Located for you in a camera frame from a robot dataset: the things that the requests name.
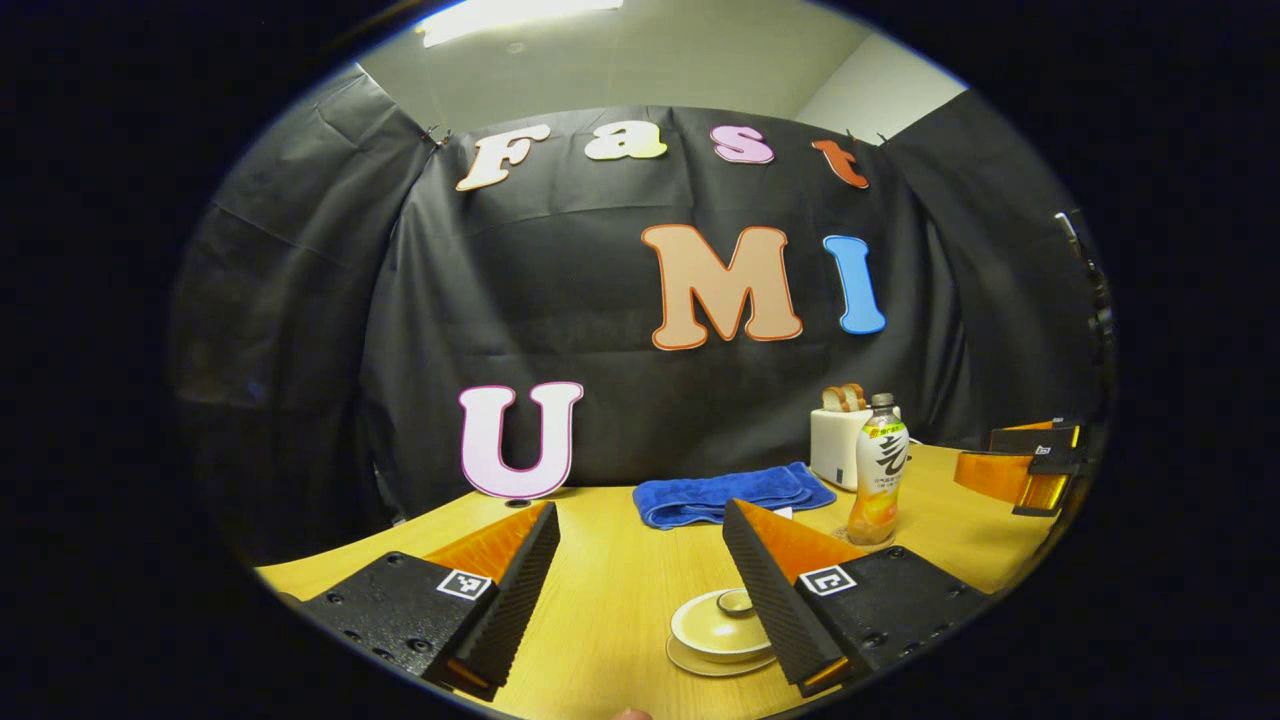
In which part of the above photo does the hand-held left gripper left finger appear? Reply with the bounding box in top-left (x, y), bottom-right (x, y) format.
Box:
top-left (298, 501), bottom-right (562, 702)

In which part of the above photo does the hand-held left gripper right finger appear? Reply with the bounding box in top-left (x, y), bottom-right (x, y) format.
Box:
top-left (721, 498), bottom-right (994, 700)

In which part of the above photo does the white teacup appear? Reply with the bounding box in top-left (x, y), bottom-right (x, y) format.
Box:
top-left (668, 592), bottom-right (777, 667)

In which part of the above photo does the white saucer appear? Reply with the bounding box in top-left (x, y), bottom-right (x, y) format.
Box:
top-left (666, 638), bottom-right (779, 679)

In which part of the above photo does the blue folded towel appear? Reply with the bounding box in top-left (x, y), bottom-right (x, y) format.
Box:
top-left (632, 462), bottom-right (837, 530)

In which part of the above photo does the white toaster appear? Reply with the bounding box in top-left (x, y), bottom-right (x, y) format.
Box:
top-left (809, 405), bottom-right (901, 491)

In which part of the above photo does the black backdrop cloth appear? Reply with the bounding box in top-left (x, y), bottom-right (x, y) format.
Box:
top-left (170, 65), bottom-right (1113, 566)

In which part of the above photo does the ceiling light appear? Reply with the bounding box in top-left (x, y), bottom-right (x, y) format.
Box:
top-left (418, 0), bottom-right (626, 48)

